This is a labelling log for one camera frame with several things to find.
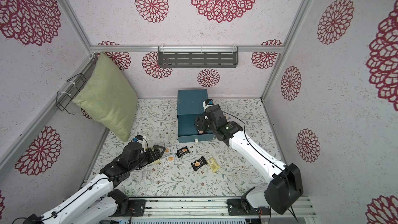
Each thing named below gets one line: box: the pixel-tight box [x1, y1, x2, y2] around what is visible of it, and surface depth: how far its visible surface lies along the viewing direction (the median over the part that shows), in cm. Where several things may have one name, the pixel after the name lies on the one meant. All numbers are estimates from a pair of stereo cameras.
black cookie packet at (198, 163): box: [190, 155, 208, 172], surface depth 89 cm
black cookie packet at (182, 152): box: [175, 145, 191, 159], surface depth 93 cm
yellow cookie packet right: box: [207, 157, 221, 173], surface depth 89 cm
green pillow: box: [72, 52, 139, 143], surface depth 86 cm
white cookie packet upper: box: [163, 145, 178, 154], surface depth 94 cm
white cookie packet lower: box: [159, 153, 176, 167], surface depth 90 cm
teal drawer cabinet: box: [177, 89, 215, 144], surface depth 87 cm
